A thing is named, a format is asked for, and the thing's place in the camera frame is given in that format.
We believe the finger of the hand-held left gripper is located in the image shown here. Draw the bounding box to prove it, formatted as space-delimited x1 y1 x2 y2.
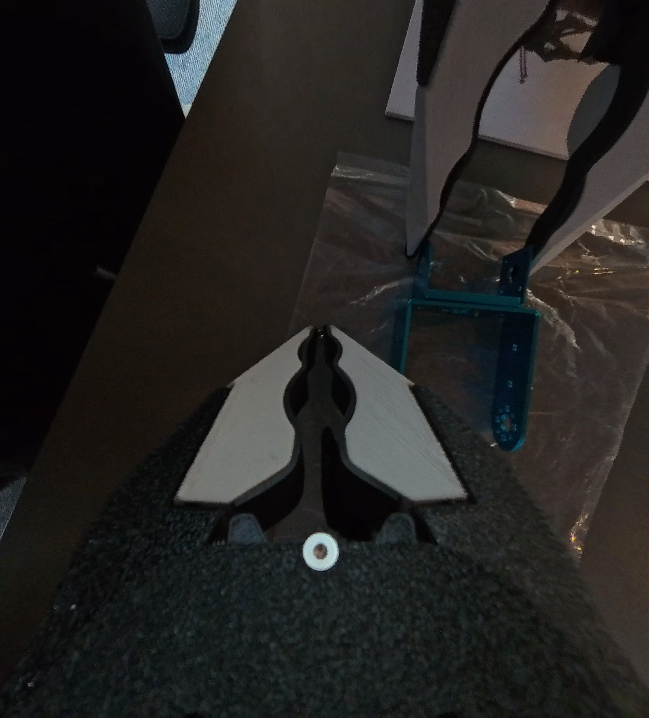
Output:
526 0 649 277
404 0 551 260

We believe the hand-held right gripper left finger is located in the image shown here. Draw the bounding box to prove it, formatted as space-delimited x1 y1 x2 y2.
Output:
174 327 314 506

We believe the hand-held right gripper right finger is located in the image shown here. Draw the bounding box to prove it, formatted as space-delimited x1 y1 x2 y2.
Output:
329 326 469 504

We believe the long-legged blue U bracket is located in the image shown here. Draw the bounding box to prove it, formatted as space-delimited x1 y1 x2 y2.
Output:
391 297 541 453

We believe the short-legged blue U bracket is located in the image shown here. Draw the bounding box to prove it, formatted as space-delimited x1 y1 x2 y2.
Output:
413 244 531 308

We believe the white instruction manual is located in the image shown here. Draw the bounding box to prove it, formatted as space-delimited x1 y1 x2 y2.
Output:
385 0 649 188

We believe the clear plastic bag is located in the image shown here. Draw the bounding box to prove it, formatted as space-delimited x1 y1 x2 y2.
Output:
288 148 649 562

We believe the grey chair armrest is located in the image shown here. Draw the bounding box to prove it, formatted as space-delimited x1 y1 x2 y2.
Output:
153 0 203 56

